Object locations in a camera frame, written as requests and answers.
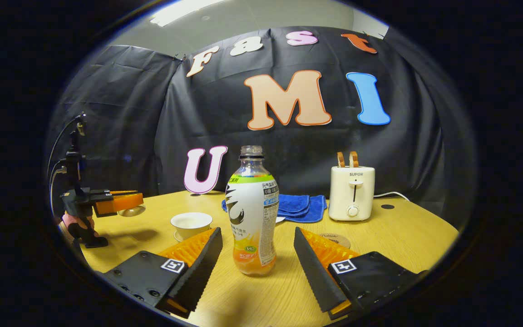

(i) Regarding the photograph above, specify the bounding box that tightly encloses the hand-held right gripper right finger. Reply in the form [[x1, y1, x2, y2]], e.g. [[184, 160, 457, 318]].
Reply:
[[293, 227, 428, 321]]

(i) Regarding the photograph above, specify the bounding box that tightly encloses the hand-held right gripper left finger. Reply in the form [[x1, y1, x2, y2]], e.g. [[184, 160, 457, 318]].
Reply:
[[103, 227, 224, 319]]

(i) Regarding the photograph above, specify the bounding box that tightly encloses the round cork coaster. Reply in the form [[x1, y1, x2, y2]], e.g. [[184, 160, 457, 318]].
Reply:
[[318, 233, 352, 249]]

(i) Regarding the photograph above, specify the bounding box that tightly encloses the white teacup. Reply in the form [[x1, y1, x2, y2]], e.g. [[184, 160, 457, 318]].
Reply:
[[171, 212, 213, 241]]

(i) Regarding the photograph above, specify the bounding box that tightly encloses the labelled plastic water bottle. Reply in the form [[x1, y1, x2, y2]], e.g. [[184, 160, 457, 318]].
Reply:
[[225, 145, 280, 277]]

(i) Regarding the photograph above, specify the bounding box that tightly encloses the folded blue towel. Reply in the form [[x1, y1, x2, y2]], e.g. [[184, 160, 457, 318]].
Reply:
[[222, 194, 328, 224]]

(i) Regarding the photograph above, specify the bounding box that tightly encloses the black backdrop cloth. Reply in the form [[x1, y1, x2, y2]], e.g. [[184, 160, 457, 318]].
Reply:
[[46, 25, 478, 218]]

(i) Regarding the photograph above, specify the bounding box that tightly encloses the white toaster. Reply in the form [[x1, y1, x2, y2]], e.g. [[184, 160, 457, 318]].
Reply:
[[328, 165, 376, 222]]

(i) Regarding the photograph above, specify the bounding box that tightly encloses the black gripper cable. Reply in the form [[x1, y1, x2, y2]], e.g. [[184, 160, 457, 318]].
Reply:
[[46, 114, 83, 214]]

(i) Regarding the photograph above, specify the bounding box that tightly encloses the white toaster cable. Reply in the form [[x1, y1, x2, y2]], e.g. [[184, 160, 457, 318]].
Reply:
[[373, 191, 411, 202]]

